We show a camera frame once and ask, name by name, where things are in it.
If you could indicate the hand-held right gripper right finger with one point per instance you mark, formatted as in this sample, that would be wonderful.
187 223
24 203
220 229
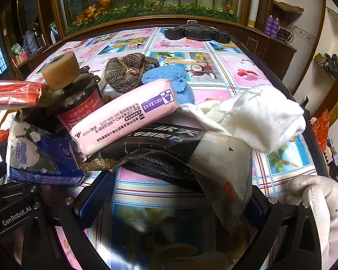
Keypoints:
256 211

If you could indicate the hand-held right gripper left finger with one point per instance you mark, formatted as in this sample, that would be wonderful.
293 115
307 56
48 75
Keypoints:
97 192

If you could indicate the black and clear plastic bag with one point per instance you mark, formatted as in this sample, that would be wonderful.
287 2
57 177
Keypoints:
214 171

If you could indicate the blue floral tissue packet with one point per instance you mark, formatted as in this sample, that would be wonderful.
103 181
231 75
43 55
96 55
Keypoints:
36 152

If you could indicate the pink tissue pack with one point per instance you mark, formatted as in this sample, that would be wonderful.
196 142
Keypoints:
121 115

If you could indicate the white towel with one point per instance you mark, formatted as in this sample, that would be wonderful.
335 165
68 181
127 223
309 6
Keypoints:
259 118

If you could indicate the red plastic bag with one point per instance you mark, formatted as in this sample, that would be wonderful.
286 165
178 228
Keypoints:
14 94

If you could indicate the brown knitted hat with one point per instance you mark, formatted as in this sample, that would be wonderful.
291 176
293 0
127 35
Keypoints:
124 70

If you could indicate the blue knitted cloth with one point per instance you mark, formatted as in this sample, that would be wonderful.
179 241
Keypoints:
169 76

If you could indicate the white cotton glove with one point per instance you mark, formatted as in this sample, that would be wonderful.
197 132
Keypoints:
326 202

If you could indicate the orange plastic bag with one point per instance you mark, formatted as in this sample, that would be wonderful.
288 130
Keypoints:
322 129

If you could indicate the pink container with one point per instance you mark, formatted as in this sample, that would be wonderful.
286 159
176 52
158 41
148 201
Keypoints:
21 57

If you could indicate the purple spray can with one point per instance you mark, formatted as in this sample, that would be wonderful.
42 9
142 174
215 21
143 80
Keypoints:
269 26
276 26

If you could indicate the black plastic tool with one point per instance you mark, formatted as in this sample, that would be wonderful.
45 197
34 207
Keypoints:
197 32

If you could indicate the dark wooden wall cabinet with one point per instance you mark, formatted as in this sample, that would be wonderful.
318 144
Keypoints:
256 46

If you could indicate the framed flower wall panel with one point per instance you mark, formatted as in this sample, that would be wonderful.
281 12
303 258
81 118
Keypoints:
157 0

